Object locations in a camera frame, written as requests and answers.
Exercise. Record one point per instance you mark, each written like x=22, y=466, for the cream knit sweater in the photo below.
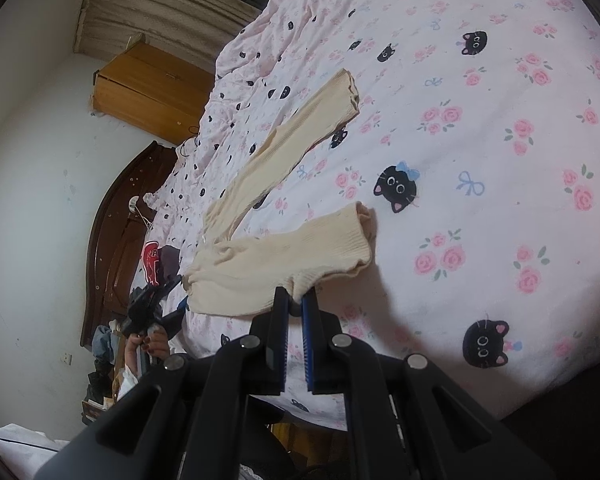
x=266, y=232

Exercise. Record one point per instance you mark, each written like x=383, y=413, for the dark wooden headboard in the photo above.
x=117, y=237

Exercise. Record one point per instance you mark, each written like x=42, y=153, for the light wooden cabinet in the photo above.
x=153, y=90

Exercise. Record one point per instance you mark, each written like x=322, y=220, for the person's left hand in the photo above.
x=155, y=344

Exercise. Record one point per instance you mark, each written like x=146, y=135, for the beige curtain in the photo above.
x=194, y=30

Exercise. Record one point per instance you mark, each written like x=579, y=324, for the pile of clothes on chair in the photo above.
x=107, y=355

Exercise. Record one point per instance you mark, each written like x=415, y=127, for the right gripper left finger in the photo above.
x=269, y=375

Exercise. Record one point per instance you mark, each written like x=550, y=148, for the dark grey garment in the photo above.
x=169, y=262

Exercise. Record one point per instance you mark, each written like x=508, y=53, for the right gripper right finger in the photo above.
x=320, y=359

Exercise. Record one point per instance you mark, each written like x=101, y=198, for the red garment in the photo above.
x=151, y=262

